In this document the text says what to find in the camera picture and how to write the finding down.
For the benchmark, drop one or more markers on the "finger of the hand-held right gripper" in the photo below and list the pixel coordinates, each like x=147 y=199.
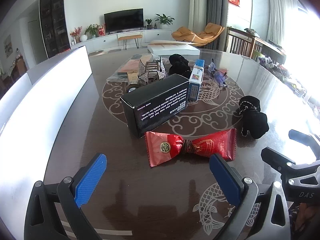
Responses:
x=275 y=158
x=306 y=138

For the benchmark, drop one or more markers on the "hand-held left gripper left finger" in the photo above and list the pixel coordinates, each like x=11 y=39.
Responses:
x=90 y=180

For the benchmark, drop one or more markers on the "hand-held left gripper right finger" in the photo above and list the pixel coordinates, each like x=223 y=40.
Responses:
x=225 y=180

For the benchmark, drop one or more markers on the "red snack packet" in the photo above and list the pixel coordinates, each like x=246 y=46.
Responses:
x=170 y=147

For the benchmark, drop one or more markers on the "white board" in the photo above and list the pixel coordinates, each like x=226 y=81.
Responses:
x=57 y=92

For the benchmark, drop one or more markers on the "orange phone case clear wrap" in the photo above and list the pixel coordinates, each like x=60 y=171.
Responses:
x=130 y=66

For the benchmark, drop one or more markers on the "black printed box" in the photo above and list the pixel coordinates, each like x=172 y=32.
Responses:
x=155 y=105

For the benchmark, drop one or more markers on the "blue framed glasses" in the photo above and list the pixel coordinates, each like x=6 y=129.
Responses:
x=217 y=76

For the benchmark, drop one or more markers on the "blue and white carton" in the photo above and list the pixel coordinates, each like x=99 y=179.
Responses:
x=196 y=80

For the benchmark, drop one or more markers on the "wooden chair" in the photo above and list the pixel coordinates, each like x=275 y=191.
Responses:
x=241 y=42

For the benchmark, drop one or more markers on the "black velvet scrunchie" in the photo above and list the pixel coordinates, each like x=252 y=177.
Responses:
x=178 y=66

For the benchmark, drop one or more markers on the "white sheer curtain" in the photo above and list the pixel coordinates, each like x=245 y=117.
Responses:
x=285 y=17

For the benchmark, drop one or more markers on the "sequin bow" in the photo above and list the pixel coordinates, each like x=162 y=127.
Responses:
x=150 y=72

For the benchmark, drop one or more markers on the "wooden side cabinet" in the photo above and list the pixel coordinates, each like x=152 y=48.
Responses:
x=20 y=66

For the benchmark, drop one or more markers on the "flat white box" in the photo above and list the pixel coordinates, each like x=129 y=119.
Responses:
x=175 y=50

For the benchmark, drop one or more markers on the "white tv cabinet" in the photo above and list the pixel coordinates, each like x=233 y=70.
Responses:
x=105 y=40

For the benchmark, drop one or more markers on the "round white vase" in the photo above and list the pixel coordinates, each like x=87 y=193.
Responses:
x=83 y=37

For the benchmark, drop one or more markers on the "orange lounge chair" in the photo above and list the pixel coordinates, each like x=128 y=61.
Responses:
x=207 y=31

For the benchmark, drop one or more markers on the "white door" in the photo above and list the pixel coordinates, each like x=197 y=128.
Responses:
x=35 y=42

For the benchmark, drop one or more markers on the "red flower arrangement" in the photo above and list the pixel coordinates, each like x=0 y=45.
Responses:
x=75 y=32

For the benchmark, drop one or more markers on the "orange bench with hairpin legs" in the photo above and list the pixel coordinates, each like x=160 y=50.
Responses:
x=130 y=36

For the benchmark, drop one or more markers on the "red gift bag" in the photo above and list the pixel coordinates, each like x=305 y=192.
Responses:
x=102 y=31

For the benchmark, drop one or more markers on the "bushy potted plant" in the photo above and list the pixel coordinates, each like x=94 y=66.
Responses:
x=92 y=30

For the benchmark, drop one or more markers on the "grey curtain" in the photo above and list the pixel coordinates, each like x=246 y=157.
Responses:
x=217 y=2

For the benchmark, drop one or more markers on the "black television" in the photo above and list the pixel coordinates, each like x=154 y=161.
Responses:
x=123 y=20

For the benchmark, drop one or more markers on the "dark display cabinet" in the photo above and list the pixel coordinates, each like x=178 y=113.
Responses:
x=53 y=17

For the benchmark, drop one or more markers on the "small potted plant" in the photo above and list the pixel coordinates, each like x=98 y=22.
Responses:
x=148 y=22

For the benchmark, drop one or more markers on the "large potted plant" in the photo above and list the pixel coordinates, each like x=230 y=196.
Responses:
x=163 y=20

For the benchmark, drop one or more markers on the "white floor air conditioner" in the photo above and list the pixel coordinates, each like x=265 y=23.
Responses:
x=197 y=5

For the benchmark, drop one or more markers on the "framed wall picture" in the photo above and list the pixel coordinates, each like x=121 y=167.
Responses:
x=8 y=45

